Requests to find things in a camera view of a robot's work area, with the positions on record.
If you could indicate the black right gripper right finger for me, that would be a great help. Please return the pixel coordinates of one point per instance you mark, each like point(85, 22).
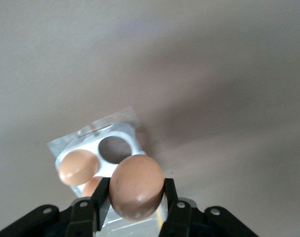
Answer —
point(178, 219)

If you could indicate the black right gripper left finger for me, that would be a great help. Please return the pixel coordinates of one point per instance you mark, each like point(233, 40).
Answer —
point(90, 217)

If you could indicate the brown egg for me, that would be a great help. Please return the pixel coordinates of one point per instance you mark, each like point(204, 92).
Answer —
point(93, 187)
point(78, 168)
point(137, 182)

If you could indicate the clear plastic egg box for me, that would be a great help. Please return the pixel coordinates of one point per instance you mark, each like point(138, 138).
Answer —
point(137, 148)

